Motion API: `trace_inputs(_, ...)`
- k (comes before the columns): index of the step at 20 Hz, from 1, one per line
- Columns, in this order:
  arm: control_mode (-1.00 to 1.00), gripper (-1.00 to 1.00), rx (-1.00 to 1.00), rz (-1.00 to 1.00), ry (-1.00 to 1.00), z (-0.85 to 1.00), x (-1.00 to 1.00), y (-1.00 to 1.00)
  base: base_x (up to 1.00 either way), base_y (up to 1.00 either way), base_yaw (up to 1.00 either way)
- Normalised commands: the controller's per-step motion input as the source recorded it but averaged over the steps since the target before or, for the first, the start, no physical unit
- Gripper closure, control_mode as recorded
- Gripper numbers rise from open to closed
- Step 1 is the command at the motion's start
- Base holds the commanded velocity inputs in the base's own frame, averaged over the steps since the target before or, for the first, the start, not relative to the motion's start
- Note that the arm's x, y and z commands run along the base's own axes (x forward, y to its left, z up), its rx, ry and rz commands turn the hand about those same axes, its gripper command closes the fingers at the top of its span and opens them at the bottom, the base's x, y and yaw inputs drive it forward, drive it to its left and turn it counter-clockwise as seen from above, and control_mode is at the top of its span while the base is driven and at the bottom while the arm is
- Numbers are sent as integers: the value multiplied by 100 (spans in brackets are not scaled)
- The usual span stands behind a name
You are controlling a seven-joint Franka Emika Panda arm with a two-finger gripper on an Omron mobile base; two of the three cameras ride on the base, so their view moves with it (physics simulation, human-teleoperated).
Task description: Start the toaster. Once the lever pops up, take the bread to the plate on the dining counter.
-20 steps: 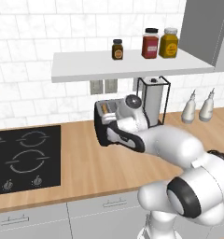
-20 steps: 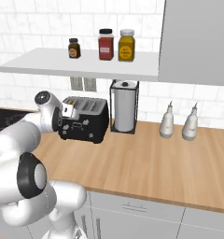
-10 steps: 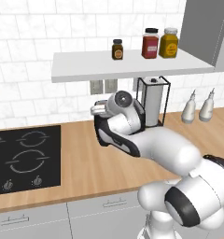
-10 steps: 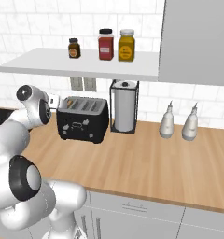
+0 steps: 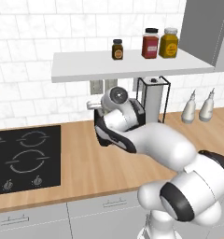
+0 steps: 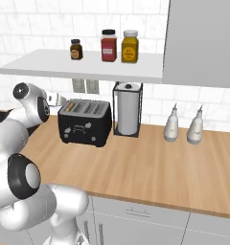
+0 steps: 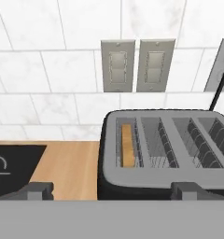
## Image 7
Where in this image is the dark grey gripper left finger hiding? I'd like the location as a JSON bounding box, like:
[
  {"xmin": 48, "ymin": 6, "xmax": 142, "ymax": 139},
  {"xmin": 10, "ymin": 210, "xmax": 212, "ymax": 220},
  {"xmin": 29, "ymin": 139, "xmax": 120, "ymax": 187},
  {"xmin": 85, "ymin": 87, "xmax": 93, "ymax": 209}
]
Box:
[{"xmin": 0, "ymin": 181, "xmax": 55, "ymax": 202}]

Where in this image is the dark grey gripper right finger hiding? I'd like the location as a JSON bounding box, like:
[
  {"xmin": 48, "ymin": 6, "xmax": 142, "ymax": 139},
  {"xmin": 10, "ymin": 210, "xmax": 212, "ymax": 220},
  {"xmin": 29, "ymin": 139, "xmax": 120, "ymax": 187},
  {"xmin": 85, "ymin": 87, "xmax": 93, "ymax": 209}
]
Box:
[{"xmin": 170, "ymin": 181, "xmax": 224, "ymax": 202}]

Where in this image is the grey four-slot toaster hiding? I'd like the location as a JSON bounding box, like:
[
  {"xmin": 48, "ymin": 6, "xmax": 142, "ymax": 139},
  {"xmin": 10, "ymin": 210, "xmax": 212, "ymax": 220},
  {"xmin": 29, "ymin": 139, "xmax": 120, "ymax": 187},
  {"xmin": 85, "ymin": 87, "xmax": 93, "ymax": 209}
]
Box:
[{"xmin": 97, "ymin": 108, "xmax": 224, "ymax": 201}]

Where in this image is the brown bread slice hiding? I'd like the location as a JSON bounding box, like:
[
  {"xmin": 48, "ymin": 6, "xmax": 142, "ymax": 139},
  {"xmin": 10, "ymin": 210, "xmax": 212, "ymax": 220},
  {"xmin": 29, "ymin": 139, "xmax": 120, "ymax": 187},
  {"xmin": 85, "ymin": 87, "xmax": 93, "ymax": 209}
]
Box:
[{"xmin": 120, "ymin": 123, "xmax": 136, "ymax": 168}]

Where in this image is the black hob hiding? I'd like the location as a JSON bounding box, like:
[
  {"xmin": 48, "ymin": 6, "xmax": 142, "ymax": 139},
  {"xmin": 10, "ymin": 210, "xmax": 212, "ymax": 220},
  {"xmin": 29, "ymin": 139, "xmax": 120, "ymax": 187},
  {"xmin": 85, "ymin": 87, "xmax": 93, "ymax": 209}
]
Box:
[{"xmin": 0, "ymin": 144, "xmax": 48, "ymax": 199}]

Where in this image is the black toaster cable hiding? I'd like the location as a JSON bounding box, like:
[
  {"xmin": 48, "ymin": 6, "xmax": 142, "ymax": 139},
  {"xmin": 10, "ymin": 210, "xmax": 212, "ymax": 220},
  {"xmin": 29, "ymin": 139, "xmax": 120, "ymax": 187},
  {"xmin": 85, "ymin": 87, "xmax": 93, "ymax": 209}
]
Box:
[{"xmin": 208, "ymin": 53, "xmax": 224, "ymax": 112}]

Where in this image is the grey wall outlet plate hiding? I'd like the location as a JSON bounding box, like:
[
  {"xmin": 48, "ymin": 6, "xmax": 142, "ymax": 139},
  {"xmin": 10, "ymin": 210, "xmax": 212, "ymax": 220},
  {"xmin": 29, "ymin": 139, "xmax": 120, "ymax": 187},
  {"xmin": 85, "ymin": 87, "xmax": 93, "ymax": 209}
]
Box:
[{"xmin": 203, "ymin": 38, "xmax": 224, "ymax": 92}]

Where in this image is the grey wall switch plate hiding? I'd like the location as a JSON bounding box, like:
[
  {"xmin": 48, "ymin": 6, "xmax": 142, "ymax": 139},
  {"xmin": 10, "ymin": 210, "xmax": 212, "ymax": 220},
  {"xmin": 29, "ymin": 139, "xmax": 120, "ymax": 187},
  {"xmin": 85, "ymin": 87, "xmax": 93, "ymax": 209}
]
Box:
[
  {"xmin": 135, "ymin": 38, "xmax": 176, "ymax": 93},
  {"xmin": 100, "ymin": 38, "xmax": 136, "ymax": 93}
]

